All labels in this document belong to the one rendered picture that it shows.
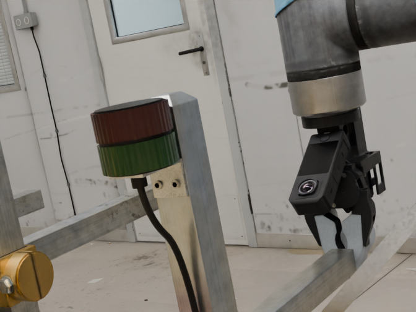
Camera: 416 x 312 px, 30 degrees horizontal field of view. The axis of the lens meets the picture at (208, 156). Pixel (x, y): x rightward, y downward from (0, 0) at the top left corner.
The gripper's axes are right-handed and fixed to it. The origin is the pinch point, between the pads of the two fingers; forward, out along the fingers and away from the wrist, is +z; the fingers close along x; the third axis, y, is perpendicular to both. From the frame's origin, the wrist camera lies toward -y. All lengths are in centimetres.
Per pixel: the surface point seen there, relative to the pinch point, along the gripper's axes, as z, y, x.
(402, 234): -13.6, -26.2, -18.8
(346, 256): -3.1, -2.7, -1.5
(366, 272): -10.7, -27.3, -15.7
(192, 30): -34, 249, 193
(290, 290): -3.4, -14.5, -0.2
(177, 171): -22.1, -36.1, -5.3
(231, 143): 26, 246, 181
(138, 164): -23.9, -41.2, -5.9
